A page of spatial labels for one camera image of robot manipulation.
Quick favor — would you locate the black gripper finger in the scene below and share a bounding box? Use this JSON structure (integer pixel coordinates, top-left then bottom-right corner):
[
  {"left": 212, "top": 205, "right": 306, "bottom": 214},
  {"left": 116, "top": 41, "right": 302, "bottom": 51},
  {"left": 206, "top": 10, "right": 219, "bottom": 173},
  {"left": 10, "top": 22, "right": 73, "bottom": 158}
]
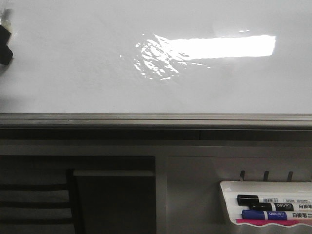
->
[{"left": 0, "top": 25, "right": 13, "bottom": 65}]

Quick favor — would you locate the taped whiteboard marker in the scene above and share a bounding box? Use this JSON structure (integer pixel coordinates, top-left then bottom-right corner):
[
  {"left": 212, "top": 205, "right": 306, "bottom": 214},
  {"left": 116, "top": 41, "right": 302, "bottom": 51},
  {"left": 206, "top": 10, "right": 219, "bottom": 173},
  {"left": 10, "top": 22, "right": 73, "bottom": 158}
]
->
[{"left": 0, "top": 8, "right": 12, "bottom": 31}]

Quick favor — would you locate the upper black-capped whiteboard marker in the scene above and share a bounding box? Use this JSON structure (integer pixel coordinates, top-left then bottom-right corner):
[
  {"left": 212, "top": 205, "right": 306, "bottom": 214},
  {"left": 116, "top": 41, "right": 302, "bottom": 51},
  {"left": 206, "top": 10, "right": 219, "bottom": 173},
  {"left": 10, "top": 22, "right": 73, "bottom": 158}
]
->
[{"left": 237, "top": 195, "right": 312, "bottom": 206}]

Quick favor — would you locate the black-capped whiteboard marker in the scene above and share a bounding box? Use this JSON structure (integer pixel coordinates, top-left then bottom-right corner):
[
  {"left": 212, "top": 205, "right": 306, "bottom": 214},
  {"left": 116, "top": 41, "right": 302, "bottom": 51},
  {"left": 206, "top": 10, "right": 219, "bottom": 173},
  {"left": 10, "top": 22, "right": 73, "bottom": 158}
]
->
[
  {"left": 249, "top": 203, "right": 312, "bottom": 212},
  {"left": 237, "top": 195, "right": 312, "bottom": 206}
]

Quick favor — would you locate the blue-capped whiteboard marker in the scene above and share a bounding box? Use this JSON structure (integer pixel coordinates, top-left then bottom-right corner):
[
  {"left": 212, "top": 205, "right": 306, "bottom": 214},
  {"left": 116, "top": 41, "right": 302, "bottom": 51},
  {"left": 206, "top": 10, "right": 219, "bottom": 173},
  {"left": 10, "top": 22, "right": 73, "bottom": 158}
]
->
[{"left": 241, "top": 210, "right": 312, "bottom": 221}]

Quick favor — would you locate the lower black-capped whiteboard marker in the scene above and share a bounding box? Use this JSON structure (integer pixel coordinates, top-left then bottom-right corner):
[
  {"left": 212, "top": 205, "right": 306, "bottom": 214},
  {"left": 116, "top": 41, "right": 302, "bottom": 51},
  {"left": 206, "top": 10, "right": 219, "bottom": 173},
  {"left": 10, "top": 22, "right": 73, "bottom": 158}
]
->
[{"left": 249, "top": 203, "right": 312, "bottom": 212}]

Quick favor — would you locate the pink-capped whiteboard marker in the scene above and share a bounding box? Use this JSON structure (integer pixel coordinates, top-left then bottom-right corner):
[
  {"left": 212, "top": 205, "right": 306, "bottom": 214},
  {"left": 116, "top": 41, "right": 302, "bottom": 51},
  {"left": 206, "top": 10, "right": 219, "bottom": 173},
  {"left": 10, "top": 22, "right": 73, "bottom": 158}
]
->
[{"left": 236, "top": 219, "right": 312, "bottom": 226}]

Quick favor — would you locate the black slatted chair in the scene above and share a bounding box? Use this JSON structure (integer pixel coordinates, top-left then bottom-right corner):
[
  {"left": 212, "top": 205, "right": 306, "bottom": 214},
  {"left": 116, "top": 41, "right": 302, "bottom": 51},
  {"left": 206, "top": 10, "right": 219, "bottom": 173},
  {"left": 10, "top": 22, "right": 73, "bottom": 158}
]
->
[{"left": 0, "top": 169, "right": 86, "bottom": 234}]

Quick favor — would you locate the white marker tray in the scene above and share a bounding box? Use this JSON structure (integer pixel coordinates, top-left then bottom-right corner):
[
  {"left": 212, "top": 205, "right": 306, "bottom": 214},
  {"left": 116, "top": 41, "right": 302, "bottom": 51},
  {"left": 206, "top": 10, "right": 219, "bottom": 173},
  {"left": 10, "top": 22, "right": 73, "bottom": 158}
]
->
[{"left": 220, "top": 181, "right": 312, "bottom": 234}]

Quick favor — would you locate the left black hook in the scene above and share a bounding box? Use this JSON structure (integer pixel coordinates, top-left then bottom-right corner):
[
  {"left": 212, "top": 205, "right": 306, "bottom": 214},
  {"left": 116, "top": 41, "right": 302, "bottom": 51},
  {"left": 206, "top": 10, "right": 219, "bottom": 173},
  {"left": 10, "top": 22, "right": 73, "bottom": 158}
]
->
[{"left": 239, "top": 170, "right": 245, "bottom": 181}]

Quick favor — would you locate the black hook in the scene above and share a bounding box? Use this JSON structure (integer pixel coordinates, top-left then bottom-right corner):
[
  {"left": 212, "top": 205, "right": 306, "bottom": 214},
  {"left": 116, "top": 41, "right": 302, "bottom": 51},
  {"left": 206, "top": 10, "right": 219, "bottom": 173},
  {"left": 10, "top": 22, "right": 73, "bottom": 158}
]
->
[
  {"left": 287, "top": 171, "right": 293, "bottom": 182},
  {"left": 263, "top": 171, "right": 269, "bottom": 181},
  {"left": 239, "top": 170, "right": 245, "bottom": 181}
]

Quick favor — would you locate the middle black hook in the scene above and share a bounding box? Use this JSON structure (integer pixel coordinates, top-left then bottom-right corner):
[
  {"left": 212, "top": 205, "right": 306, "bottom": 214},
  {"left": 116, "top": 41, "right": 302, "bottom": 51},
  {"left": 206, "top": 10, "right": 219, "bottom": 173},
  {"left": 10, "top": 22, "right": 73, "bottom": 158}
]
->
[{"left": 263, "top": 171, "right": 269, "bottom": 181}]

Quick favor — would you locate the right black hook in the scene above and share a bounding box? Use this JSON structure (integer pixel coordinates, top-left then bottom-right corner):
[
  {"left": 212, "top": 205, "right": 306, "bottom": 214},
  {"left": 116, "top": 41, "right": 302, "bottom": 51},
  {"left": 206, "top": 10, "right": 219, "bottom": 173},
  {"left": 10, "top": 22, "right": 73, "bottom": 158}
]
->
[{"left": 287, "top": 171, "right": 293, "bottom": 182}]

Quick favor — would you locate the white whiteboard with aluminium frame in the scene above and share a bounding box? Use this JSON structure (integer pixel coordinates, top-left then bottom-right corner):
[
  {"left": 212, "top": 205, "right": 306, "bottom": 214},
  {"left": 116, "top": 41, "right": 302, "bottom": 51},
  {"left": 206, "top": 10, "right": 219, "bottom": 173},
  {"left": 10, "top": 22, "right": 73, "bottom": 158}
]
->
[{"left": 0, "top": 0, "right": 312, "bottom": 140}]

